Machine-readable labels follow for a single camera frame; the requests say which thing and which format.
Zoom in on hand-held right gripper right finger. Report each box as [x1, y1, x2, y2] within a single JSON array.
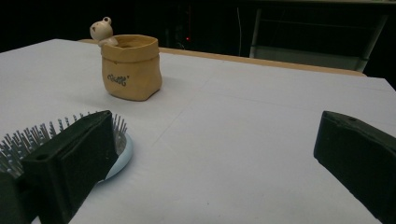
[[313, 110, 396, 224]]

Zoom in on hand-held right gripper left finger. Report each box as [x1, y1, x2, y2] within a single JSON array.
[[20, 109, 120, 224]]

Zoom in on light blue paddle hairbrush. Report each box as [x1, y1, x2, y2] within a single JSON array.
[[0, 111, 134, 182]]

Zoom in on tan bag-shaped pot with bear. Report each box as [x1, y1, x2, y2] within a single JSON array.
[[89, 16, 163, 103]]

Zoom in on grey metal chair frame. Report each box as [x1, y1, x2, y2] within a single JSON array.
[[248, 5, 389, 74]]

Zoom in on thin white cable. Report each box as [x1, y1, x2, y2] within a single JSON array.
[[235, 7, 244, 57]]

